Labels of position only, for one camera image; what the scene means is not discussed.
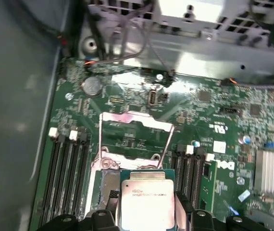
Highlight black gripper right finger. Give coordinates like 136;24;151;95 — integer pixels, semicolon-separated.
174;192;270;231

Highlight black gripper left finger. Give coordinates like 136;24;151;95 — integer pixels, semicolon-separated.
38;190;121;231

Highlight silver CPU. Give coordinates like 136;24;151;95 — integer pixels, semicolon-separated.
119;169;176;231

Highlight metal socket cover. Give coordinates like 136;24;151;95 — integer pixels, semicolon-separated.
91;111;176;170

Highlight white board label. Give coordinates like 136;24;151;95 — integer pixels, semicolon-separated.
212;141;226;153

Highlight green motherboard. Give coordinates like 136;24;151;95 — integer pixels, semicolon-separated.
28;60;274;231

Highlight internal USB port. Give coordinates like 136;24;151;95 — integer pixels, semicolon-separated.
147;89;158;106

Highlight silver coin battery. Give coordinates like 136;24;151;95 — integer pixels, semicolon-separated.
82;76;103;97

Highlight black open PC case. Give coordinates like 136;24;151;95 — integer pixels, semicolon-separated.
0;0;274;231

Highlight metal drive cage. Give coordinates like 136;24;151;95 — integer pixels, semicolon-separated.
79;0;274;80

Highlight grey braided wire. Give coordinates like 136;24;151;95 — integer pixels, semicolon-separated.
235;80;274;90

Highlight thin grey wire black plug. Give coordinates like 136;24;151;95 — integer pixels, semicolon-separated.
148;40;176;84

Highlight red and blue wire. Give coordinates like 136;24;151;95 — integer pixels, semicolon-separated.
83;57;109;67

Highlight thick black wire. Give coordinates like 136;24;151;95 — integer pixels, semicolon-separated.
87;9;106;61

